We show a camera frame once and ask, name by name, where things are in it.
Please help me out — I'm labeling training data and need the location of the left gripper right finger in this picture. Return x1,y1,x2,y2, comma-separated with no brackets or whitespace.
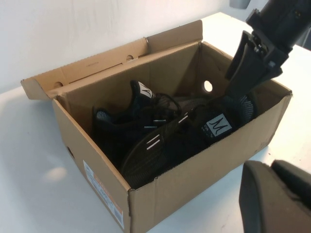
271,159,311,206

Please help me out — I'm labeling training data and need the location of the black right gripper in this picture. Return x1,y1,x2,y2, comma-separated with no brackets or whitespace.
225,9,296,98

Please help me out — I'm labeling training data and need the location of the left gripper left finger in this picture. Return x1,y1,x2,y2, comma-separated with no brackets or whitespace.
239,160,311,233

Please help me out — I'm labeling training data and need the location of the black knit sneaker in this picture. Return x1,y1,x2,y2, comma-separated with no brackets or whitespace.
91,80,212,161
120,94,256,183

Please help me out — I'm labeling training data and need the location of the brown cardboard shoe box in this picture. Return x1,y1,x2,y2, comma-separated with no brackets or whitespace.
20,19,293,233

